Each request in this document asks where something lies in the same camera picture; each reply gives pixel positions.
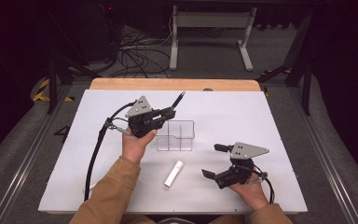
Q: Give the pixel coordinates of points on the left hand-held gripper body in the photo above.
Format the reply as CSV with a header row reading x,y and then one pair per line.
x,y
143,119

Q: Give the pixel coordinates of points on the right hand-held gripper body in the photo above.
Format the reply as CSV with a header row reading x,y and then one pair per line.
x,y
239,172

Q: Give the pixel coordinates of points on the person's left hand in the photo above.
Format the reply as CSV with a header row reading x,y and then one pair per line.
x,y
135,147

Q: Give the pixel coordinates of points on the white table cover sheet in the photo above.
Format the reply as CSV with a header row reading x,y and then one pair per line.
x,y
230,118

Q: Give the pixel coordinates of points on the clear plastic divided organizer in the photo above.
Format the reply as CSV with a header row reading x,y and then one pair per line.
x,y
180,135

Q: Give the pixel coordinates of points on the black metal stand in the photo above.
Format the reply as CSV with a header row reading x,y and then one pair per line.
x,y
54,74
306,77

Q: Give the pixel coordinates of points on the person's right hand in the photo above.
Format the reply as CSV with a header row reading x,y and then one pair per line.
x,y
251,194

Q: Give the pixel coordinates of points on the metal floor rail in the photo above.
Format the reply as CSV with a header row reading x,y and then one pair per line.
x,y
326,158
28,161

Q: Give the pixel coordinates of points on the desk with white metal legs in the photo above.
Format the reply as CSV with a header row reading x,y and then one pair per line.
x,y
211,19

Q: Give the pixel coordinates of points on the white plastic tube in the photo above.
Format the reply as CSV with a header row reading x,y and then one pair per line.
x,y
174,173

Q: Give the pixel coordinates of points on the yellow and black hazard tape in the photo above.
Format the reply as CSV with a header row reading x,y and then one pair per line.
x,y
42,91

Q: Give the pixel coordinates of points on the black click pen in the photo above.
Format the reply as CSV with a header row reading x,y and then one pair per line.
x,y
178,99

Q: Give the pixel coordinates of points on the black equipment case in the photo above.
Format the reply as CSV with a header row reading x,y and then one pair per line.
x,y
96,31

